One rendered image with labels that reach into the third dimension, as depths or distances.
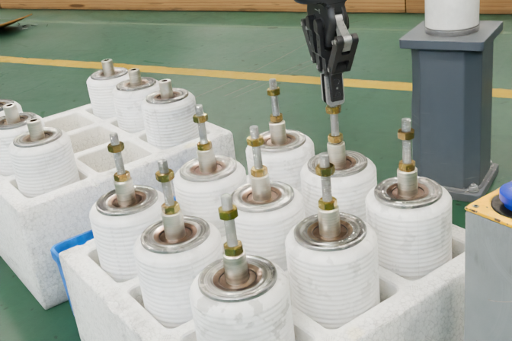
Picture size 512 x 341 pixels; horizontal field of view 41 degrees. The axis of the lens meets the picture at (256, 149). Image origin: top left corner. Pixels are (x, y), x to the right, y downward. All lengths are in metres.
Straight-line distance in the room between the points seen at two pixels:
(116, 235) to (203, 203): 0.12
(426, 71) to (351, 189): 0.46
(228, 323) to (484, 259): 0.23
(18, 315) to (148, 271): 0.46
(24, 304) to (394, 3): 2.01
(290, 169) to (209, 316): 0.34
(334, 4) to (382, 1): 2.05
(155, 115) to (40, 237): 0.28
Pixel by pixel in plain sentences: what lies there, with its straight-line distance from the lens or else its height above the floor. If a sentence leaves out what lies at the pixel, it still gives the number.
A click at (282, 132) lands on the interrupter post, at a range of 0.93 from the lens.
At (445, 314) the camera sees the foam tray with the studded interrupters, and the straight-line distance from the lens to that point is 0.78.
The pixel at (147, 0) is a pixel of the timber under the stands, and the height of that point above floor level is 0.05.
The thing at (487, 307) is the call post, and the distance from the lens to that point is 0.66.
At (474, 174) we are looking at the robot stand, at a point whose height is 0.05.
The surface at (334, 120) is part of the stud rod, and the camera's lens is 0.84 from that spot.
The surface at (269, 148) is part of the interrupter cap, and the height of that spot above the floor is 0.25.
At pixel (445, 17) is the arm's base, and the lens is 1.22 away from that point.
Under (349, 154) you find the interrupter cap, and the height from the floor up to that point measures 0.25.
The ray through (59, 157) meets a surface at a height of 0.23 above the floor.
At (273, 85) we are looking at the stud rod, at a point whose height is 0.33.
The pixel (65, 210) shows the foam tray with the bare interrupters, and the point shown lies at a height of 0.15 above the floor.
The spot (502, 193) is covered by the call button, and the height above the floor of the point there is 0.33.
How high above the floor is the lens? 0.61
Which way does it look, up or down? 23 degrees down
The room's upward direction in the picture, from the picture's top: 7 degrees counter-clockwise
